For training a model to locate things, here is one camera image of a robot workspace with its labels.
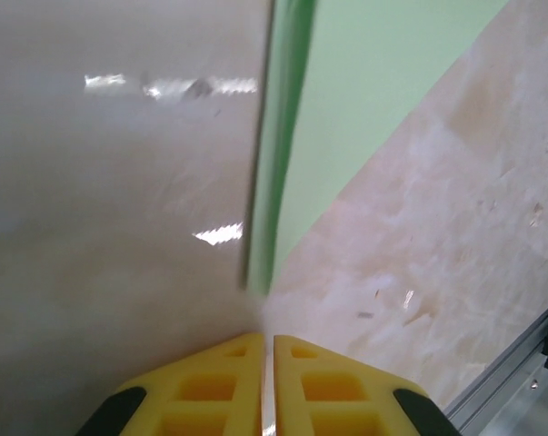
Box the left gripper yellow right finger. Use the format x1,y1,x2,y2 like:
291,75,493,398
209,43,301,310
274,334,461,436

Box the green square paper sheet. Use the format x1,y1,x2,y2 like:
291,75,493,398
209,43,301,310
0,0,513,436

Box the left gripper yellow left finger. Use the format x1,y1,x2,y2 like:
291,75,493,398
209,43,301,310
75,333,266,436

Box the long aluminium mounting rail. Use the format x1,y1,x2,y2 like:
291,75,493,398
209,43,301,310
443,297,548,436

